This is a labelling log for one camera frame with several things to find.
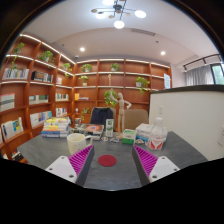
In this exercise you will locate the grey window curtain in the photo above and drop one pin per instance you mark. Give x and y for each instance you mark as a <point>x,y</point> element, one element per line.
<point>199,76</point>

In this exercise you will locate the wooden artist mannequin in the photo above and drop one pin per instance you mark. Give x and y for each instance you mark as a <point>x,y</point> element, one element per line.
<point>121,116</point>

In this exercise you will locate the tall green white carton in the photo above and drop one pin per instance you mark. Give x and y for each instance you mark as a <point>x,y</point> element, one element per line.
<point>109,127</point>

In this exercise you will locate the white blue tissue box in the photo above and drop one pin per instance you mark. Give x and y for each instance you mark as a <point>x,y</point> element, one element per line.
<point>143,131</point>

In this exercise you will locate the stack of colourful books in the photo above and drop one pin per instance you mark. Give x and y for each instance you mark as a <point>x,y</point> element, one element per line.
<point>56,127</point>

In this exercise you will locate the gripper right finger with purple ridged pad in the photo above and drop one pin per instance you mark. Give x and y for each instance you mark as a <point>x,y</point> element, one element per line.
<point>151,168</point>

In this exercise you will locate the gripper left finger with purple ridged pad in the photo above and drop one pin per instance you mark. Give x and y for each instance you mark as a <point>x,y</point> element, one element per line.
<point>74,168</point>

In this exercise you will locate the green white small box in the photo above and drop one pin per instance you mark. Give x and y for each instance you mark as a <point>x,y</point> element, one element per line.
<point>129,136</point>

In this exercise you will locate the wooden bookshelf wall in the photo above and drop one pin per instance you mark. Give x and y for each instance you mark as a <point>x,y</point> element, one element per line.
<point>37,81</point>

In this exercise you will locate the dark blue jacket chair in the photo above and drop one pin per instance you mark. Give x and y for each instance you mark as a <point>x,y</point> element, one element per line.
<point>100,115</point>

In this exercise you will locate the ceiling chandelier lamp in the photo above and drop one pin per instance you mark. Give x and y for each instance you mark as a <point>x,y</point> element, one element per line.
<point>113,8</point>

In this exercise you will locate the beige chair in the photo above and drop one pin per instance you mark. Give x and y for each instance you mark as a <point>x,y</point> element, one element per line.
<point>135,117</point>

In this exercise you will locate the clear plastic water bottle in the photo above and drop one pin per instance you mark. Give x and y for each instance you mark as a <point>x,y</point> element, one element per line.
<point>157,135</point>

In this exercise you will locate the white partition counter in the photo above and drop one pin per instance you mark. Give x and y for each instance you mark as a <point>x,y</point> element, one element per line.
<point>195,113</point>

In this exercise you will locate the white ceramic mug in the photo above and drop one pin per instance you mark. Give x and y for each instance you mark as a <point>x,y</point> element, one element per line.
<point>77,142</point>

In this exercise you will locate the flat dark book box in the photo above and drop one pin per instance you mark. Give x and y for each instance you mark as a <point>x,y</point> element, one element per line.
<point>94,130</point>

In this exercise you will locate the red round coaster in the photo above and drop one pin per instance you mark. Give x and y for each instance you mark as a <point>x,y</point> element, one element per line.
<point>107,160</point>

